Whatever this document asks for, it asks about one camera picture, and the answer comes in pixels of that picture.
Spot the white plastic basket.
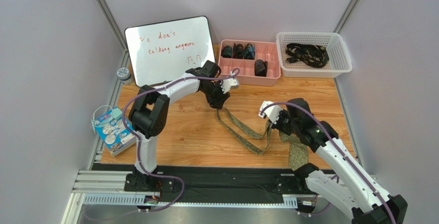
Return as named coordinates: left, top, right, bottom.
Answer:
left=276, top=31, right=352, bottom=78

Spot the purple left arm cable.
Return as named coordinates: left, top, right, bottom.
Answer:
left=122, top=67, right=241, bottom=213

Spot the light blue power adapter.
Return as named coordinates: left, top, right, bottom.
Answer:
left=111, top=108, right=123, bottom=120

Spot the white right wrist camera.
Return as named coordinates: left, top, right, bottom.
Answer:
left=258, top=101, right=283, bottom=124

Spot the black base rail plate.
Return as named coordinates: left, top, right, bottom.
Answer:
left=95, top=164, right=315, bottom=204

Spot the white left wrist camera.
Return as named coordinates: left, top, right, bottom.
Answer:
left=220, top=78, right=240, bottom=94

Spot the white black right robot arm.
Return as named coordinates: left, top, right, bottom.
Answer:
left=259, top=98, right=408, bottom=223

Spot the black camouflage tie in basket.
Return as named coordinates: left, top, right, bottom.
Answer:
left=285, top=43, right=329, bottom=68

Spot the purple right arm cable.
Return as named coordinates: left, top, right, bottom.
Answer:
left=262, top=101, right=397, bottom=224

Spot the small patterned round jar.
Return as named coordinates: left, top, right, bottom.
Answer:
left=116, top=67, right=134, bottom=85

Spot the rolled dark tie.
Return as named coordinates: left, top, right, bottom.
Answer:
left=221, top=45, right=233, bottom=58
left=254, top=59, right=268, bottom=77
left=232, top=43, right=244, bottom=59
left=243, top=43, right=256, bottom=60

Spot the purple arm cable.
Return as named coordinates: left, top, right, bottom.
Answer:
left=122, top=67, right=241, bottom=213
left=262, top=101, right=397, bottom=224

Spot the green patterned tie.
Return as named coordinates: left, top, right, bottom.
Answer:
left=215, top=108, right=309, bottom=170

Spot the pink divided organizer box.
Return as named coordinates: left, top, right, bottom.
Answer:
left=217, top=39, right=281, bottom=87

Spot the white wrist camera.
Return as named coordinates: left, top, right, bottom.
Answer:
left=220, top=78, right=240, bottom=94
left=258, top=101, right=283, bottom=124

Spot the aluminium frame rail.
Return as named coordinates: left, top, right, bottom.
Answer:
left=60, top=169, right=383, bottom=224

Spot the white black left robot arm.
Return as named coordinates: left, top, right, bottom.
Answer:
left=128, top=61, right=240, bottom=186

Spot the white adapter cable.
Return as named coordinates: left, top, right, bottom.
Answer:
left=91, top=105, right=114, bottom=134

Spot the white whiteboard black frame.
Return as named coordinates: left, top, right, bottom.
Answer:
left=124, top=16, right=215, bottom=87

